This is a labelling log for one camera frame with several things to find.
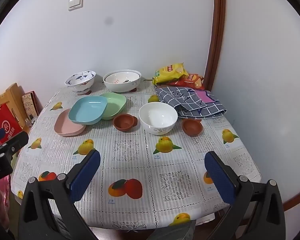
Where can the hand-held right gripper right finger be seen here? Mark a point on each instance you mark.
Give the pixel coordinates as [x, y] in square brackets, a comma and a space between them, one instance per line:
[220, 180]

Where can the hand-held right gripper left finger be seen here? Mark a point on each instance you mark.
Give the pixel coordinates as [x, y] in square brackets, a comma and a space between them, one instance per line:
[86, 177]

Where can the pink plate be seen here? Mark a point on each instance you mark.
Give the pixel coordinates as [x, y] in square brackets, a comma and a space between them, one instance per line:
[65, 127]

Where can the small brown clay bowl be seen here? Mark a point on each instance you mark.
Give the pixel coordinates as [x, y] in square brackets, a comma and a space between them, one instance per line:
[192, 127]
[123, 122]

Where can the blue plate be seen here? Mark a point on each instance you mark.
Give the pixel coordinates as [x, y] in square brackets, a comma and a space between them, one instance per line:
[88, 110]

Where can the green plate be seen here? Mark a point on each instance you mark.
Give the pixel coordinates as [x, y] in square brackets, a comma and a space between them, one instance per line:
[115, 102]

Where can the plain white bowl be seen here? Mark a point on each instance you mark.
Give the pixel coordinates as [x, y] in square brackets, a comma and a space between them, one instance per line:
[158, 117]

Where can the red paper bag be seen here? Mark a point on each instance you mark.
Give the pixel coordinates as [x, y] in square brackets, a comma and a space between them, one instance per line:
[5, 123]

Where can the small glass jar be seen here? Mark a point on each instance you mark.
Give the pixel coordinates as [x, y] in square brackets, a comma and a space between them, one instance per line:
[28, 123]

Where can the pink plastic bag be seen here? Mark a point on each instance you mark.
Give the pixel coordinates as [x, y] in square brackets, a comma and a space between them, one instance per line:
[1, 200]

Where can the patterned brown box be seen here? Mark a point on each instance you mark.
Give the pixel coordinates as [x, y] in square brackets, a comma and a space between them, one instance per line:
[31, 105]

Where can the wooden board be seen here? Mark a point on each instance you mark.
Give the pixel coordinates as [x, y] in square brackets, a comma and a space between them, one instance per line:
[13, 92]

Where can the fruit print tablecloth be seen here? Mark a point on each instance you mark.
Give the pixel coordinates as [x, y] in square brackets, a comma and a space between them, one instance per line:
[140, 175]

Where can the brown wooden baseboard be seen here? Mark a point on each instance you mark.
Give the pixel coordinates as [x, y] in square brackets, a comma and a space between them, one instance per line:
[296, 196]

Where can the grey checked cloth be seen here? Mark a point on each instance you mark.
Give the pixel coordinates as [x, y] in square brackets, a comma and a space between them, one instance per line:
[190, 102]

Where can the red-brown coaster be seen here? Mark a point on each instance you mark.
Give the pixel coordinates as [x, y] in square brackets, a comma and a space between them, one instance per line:
[86, 93]
[134, 89]

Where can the blue patterned porcelain bowl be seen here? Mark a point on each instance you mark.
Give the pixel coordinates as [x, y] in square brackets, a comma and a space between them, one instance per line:
[80, 81]

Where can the large white bowl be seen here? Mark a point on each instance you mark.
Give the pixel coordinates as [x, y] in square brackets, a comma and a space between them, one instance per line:
[122, 87]

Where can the red chip bag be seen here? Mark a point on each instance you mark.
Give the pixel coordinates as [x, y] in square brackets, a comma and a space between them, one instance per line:
[192, 81]

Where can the white bowl with red print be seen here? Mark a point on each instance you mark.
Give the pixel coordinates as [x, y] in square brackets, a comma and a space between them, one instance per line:
[120, 78]

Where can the yellow chip bag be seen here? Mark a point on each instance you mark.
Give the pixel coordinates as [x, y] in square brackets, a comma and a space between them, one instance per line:
[168, 73]

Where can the brown wooden door frame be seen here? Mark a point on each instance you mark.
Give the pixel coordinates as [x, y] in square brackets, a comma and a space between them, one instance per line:
[216, 30]

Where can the white light switch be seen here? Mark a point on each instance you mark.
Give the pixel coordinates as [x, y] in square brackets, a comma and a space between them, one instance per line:
[75, 2]

